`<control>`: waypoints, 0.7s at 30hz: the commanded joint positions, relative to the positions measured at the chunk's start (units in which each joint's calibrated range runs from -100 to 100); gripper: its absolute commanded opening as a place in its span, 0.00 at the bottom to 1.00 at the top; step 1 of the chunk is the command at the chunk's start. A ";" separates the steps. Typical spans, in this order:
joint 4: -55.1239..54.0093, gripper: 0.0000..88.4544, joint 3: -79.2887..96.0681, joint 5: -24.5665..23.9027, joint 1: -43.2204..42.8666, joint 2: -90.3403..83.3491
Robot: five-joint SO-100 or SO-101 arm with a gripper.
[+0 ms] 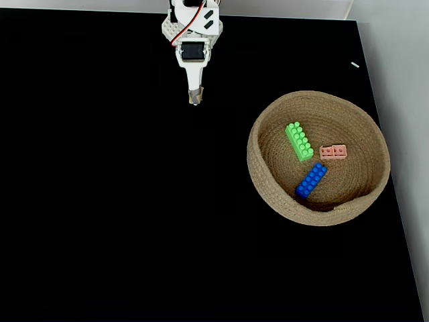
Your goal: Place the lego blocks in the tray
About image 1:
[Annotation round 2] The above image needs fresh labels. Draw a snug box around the pink lego block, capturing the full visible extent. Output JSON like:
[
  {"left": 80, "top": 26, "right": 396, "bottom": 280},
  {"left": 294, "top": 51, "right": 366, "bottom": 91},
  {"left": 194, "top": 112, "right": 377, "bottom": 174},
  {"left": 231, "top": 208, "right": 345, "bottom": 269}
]
[{"left": 319, "top": 144, "right": 348, "bottom": 161}]

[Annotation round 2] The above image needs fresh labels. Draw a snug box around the woven rope basket tray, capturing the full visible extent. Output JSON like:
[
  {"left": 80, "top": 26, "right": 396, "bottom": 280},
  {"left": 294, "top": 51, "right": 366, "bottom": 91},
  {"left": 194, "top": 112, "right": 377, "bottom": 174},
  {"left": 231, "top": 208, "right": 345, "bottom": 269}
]
[{"left": 247, "top": 90, "right": 391, "bottom": 227}]

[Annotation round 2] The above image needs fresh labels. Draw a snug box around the red black white cable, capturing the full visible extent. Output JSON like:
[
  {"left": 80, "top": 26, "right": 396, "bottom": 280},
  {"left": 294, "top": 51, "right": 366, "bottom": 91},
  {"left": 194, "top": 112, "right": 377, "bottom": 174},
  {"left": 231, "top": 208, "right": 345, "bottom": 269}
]
[{"left": 170, "top": 0, "right": 206, "bottom": 47}]

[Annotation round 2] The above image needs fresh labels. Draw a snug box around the green lego block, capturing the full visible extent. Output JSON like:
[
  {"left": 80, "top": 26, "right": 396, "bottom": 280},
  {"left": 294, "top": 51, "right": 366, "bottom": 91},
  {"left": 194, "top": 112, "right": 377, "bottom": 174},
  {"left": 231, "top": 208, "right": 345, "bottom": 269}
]
[{"left": 284, "top": 121, "right": 315, "bottom": 162}]

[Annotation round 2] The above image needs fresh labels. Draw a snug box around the blue lego block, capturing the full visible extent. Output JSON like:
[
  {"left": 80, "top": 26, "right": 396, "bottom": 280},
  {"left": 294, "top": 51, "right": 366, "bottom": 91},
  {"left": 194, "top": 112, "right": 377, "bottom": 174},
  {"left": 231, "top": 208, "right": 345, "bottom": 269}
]
[{"left": 295, "top": 162, "right": 328, "bottom": 201}]

